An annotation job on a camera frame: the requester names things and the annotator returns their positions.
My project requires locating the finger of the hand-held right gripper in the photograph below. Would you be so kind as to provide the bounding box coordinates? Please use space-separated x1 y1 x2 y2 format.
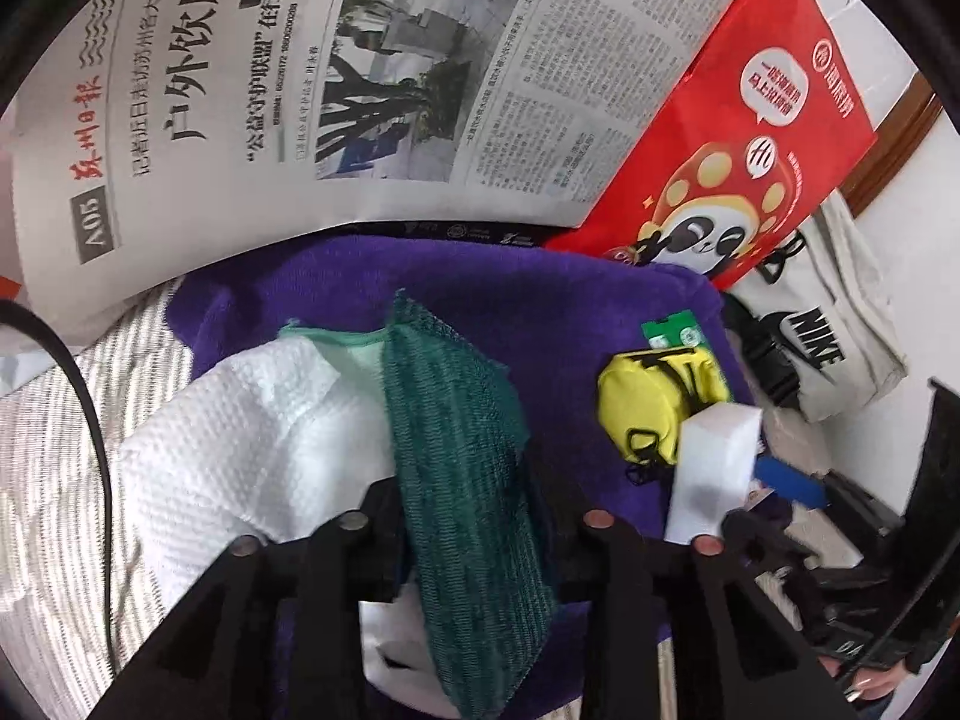
754 457 901 539
722 508 817 587

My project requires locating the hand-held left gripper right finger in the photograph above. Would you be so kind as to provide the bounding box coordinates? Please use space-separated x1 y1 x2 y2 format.
521 439 860 720

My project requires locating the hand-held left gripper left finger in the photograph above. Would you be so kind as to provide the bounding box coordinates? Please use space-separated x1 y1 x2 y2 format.
97 474 413 720

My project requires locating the white sponge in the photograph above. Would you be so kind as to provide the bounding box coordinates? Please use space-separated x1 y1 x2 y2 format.
664 403 766 547

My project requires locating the green knit cloth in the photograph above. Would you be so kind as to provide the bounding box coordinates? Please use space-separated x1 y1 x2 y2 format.
379 289 560 720

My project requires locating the purple towel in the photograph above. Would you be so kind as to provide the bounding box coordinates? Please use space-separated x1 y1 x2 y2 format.
166 234 758 720

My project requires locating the person's right hand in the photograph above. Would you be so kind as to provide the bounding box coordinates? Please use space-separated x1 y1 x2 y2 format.
817 652 916 720

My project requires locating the white paper towel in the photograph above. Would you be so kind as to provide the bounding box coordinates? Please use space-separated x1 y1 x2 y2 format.
112 336 466 720

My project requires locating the yellow pouch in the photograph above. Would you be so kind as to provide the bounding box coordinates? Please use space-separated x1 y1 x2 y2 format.
596 347 721 485

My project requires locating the mint green cloth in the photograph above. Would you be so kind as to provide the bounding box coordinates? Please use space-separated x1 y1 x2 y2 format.
277 321 391 391

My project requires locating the green packaging card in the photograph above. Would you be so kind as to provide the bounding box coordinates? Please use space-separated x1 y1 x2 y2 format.
641 313 732 402

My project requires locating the white tote bag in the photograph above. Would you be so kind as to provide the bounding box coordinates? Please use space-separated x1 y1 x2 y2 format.
731 195 908 422

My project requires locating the striped bed sheet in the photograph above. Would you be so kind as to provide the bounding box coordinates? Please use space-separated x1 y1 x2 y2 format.
0 281 871 720

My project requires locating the red panda print bag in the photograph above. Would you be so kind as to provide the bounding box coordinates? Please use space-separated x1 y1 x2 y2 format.
544 0 878 292

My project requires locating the newspaper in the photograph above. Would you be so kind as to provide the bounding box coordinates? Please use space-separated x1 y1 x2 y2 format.
11 0 751 293

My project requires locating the black bag strap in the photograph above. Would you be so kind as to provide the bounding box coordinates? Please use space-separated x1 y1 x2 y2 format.
724 292 803 410

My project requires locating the black cable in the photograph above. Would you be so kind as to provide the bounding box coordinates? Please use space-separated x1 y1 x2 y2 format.
0 300 121 683

